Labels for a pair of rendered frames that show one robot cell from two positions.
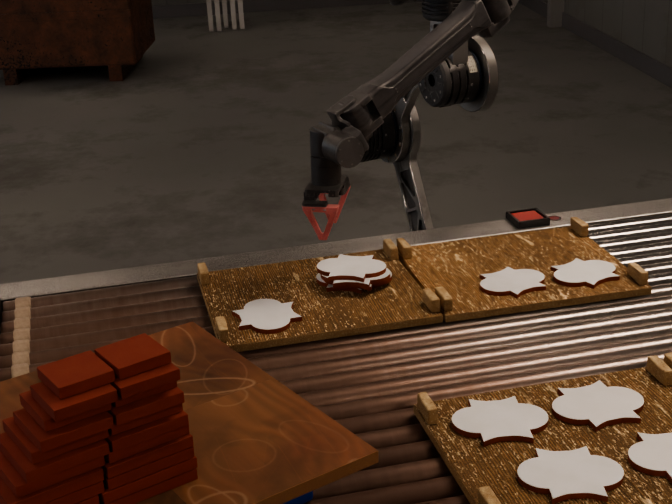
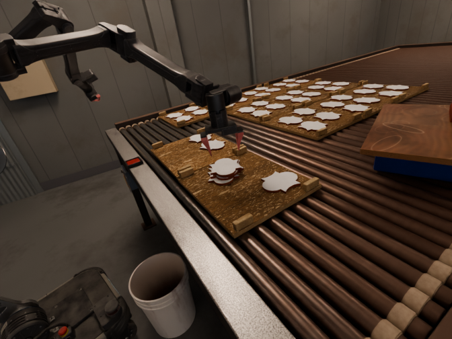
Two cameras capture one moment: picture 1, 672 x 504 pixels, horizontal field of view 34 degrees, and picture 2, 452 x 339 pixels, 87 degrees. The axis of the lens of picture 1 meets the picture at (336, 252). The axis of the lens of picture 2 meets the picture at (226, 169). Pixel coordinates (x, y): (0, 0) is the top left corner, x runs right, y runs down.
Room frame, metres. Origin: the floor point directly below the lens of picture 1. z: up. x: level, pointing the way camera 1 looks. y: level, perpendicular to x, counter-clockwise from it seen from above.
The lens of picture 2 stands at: (2.20, 0.75, 1.39)
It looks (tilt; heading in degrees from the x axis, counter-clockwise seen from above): 28 degrees down; 255
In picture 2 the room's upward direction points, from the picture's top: 10 degrees counter-clockwise
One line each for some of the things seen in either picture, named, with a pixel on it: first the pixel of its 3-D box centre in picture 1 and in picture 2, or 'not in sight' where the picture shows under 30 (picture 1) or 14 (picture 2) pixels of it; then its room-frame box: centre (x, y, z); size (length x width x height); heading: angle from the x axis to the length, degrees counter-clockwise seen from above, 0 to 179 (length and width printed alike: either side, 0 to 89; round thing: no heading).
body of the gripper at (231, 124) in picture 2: (326, 172); (218, 120); (2.00, 0.01, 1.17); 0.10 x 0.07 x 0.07; 168
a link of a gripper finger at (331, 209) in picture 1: (323, 214); (233, 138); (1.96, 0.02, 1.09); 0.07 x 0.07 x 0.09; 78
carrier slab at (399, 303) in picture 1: (313, 296); (242, 182); (1.96, 0.05, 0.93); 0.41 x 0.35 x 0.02; 103
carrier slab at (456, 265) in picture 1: (516, 270); (195, 151); (2.04, -0.36, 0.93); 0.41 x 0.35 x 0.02; 102
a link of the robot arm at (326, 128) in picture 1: (326, 141); (216, 100); (1.99, 0.01, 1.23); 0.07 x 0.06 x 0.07; 27
